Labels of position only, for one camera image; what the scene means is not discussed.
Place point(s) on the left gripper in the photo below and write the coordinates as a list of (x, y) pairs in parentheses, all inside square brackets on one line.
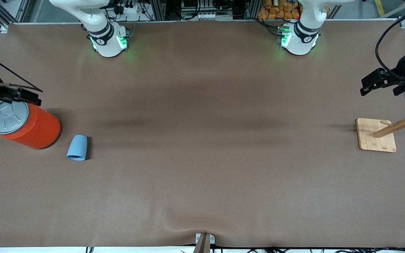
[(402, 71)]

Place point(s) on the light blue cup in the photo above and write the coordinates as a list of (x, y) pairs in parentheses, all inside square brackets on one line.
[(77, 147)]

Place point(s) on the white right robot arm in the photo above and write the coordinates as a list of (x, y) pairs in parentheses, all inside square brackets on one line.
[(108, 44)]

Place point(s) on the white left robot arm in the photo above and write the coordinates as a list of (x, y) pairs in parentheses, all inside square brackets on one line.
[(299, 42)]

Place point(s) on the wooden cup stand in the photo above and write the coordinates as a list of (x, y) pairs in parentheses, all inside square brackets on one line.
[(376, 140)]

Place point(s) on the orange can with silver lid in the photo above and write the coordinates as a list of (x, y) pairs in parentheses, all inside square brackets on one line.
[(37, 130)]

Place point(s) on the orange snack bags pile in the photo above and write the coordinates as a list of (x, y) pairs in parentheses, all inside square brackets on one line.
[(276, 10)]

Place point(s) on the white power strip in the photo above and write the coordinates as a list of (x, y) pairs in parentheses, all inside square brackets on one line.
[(132, 10)]

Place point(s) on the brown table cover sheet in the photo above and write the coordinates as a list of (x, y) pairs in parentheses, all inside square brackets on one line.
[(202, 105)]

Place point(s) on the white terminal strip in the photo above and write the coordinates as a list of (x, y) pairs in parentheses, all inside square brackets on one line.
[(202, 15)]

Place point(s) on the metal table edge bracket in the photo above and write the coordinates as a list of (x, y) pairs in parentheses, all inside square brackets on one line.
[(198, 239)]

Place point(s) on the brown camera post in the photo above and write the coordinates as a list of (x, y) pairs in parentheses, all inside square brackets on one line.
[(202, 246)]

